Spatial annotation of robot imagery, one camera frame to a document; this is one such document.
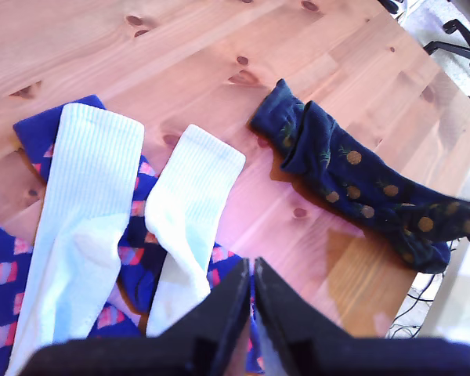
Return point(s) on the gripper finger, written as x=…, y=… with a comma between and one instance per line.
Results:
x=219, y=313
x=286, y=313

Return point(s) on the white sock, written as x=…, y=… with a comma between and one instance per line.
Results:
x=82, y=215
x=188, y=203

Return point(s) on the navy pineapple sock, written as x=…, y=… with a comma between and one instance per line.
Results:
x=321, y=133
x=276, y=113

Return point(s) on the blue pink-patterned sock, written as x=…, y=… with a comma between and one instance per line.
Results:
x=0, y=254
x=35, y=131

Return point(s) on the white table leg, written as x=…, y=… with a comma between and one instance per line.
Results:
x=450, y=290

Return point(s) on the black office chair base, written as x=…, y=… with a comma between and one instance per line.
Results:
x=454, y=49

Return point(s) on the black chair caster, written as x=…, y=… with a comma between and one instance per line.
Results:
x=391, y=6

